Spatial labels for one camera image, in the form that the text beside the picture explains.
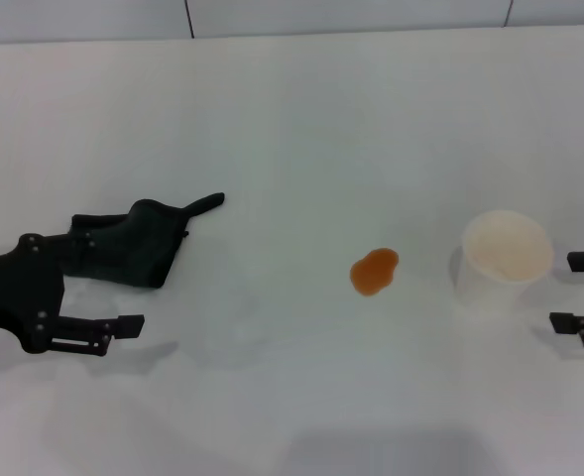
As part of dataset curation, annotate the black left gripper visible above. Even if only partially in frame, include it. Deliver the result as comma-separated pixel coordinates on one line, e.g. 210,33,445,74
0,229,147,358

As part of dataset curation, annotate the orange brown liquid stain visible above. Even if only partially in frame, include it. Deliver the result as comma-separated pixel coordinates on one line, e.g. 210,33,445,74
349,247,401,298

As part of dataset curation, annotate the dark blue rag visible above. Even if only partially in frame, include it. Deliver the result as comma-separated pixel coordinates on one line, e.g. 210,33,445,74
60,191,226,292

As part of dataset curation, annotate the white paper cup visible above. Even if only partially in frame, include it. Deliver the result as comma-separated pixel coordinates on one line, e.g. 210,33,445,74
450,209,556,319

